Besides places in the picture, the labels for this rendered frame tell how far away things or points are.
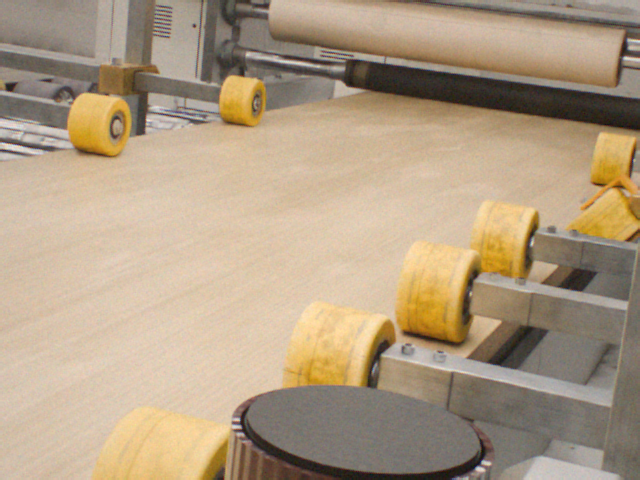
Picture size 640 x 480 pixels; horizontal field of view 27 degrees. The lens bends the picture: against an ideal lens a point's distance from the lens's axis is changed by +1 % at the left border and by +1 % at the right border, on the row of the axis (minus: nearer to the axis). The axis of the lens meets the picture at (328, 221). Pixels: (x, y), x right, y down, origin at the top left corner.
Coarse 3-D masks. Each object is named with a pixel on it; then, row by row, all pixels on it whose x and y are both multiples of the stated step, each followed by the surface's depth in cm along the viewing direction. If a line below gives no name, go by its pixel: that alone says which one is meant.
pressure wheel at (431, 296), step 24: (408, 264) 110; (432, 264) 109; (456, 264) 109; (480, 264) 113; (408, 288) 109; (432, 288) 108; (456, 288) 108; (408, 312) 109; (432, 312) 109; (456, 312) 108; (432, 336) 111; (456, 336) 110
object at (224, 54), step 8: (232, 0) 309; (240, 0) 311; (224, 8) 309; (232, 8) 308; (232, 16) 310; (232, 24) 313; (224, 48) 311; (232, 48) 312; (216, 56) 310; (224, 56) 310; (224, 64) 312; (232, 64) 313
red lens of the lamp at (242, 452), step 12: (240, 408) 30; (240, 432) 29; (480, 432) 31; (240, 444) 29; (252, 444) 28; (492, 444) 30; (228, 456) 29; (240, 456) 29; (252, 456) 28; (264, 456) 28; (480, 456) 29; (492, 456) 29; (228, 468) 29; (240, 468) 29; (252, 468) 28; (264, 468) 28; (276, 468) 28; (288, 468) 27; (300, 468) 27; (468, 468) 28; (480, 468) 29
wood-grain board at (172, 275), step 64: (192, 128) 214; (256, 128) 223; (320, 128) 232; (384, 128) 242; (448, 128) 252; (512, 128) 263; (576, 128) 275; (0, 192) 149; (64, 192) 153; (128, 192) 158; (192, 192) 162; (256, 192) 167; (320, 192) 172; (384, 192) 178; (448, 192) 183; (512, 192) 189; (576, 192) 195; (0, 256) 122; (64, 256) 125; (128, 256) 128; (192, 256) 131; (256, 256) 134; (320, 256) 137; (384, 256) 140; (0, 320) 104; (64, 320) 105; (128, 320) 107; (192, 320) 109; (256, 320) 111; (0, 384) 90; (64, 384) 91; (128, 384) 93; (192, 384) 94; (256, 384) 95; (0, 448) 79; (64, 448) 80
